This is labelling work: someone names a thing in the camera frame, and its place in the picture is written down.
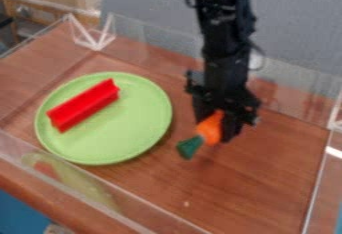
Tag clear acrylic enclosure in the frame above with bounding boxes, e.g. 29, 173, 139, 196
0, 17, 342, 234

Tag green plate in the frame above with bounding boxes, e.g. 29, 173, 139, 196
33, 72, 172, 166

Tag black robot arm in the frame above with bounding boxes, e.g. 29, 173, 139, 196
184, 0, 261, 143

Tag black cable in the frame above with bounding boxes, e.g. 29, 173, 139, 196
247, 42, 267, 72

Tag red toy block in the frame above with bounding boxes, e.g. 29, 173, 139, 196
47, 79, 120, 133

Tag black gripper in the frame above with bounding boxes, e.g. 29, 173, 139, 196
186, 55, 261, 143

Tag orange toy carrot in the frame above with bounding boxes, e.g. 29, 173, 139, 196
176, 110, 224, 160

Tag wooden cabinet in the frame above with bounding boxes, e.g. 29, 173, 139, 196
3, 0, 100, 42

